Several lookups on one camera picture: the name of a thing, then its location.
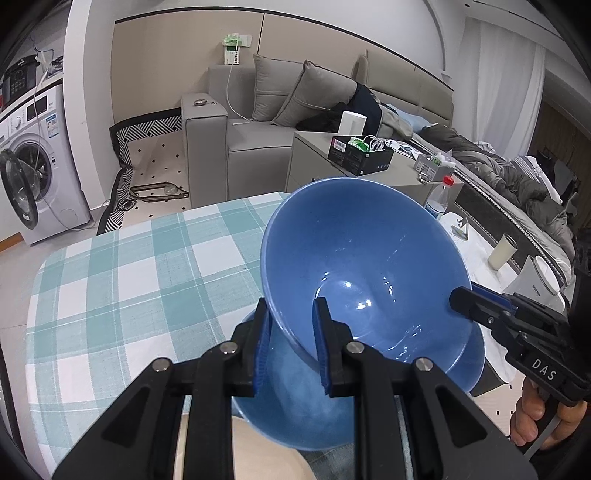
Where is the blue bowl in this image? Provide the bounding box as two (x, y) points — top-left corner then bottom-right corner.
(235, 313), (485, 451)
(260, 177), (472, 371)

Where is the cream round plate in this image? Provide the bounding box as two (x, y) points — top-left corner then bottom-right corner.
(171, 412), (318, 480)

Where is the person's right hand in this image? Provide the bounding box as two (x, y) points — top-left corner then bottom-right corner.
(510, 378), (588, 450)

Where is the cream cup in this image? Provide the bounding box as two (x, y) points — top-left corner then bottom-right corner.
(487, 234), (518, 271)

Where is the clear water bottle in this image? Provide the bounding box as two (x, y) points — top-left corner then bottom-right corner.
(424, 175), (454, 220)

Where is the teal checked tablecloth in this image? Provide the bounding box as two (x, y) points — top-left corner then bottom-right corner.
(25, 193), (283, 471)

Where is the patterned floor mat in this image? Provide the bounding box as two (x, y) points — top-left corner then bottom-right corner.
(97, 108), (191, 235)

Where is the grey sofa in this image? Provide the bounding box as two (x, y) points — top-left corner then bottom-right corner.
(181, 50), (454, 207)

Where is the grey bedside cabinet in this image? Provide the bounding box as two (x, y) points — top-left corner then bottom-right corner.
(284, 130), (465, 209)

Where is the white small box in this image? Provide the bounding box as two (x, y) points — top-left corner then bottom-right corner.
(338, 110), (367, 136)

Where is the white washing machine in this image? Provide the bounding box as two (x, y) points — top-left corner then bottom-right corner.
(1, 80), (91, 245)

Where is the grey cushion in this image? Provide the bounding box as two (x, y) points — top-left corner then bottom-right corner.
(273, 60), (356, 127)
(252, 54), (303, 122)

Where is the black pressure cooker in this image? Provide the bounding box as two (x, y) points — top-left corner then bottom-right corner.
(2, 55), (38, 104)

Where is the black box with cables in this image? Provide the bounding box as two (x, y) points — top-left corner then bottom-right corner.
(328, 136), (394, 177)

